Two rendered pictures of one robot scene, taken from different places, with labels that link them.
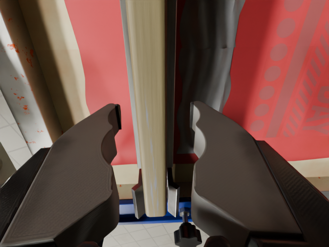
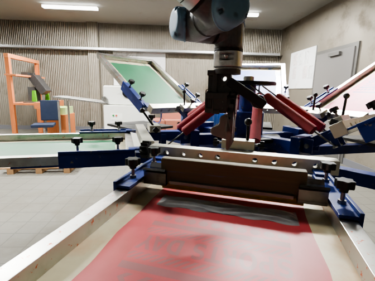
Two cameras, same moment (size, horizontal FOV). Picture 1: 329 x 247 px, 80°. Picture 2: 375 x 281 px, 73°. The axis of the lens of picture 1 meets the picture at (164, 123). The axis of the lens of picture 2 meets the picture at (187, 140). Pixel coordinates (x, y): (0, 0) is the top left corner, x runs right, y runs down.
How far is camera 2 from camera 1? 0.70 m
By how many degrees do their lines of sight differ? 75
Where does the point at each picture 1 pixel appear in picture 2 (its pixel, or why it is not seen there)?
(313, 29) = (225, 236)
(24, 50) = not seen: hidden behind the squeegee
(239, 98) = (191, 213)
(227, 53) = (220, 211)
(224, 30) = (231, 211)
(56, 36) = not seen: hidden behind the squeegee
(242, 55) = (217, 216)
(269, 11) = (238, 223)
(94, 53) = not seen: hidden behind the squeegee
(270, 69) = (206, 223)
